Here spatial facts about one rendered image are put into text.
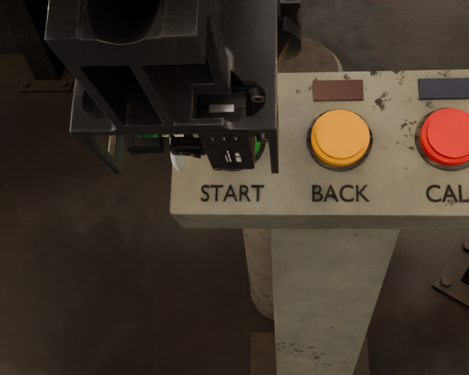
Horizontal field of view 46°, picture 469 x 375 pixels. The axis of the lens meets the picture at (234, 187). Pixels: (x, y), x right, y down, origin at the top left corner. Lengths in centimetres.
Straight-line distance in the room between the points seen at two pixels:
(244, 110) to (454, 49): 125
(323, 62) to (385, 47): 84
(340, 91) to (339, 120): 3
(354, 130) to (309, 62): 19
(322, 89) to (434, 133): 8
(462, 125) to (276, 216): 14
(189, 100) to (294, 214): 21
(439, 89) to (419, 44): 101
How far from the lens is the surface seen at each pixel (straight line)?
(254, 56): 19
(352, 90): 41
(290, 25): 25
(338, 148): 38
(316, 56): 58
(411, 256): 105
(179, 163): 29
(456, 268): 105
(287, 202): 38
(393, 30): 145
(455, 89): 43
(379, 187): 39
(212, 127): 18
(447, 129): 40
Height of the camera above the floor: 90
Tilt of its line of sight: 54 degrees down
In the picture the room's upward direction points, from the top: 7 degrees counter-clockwise
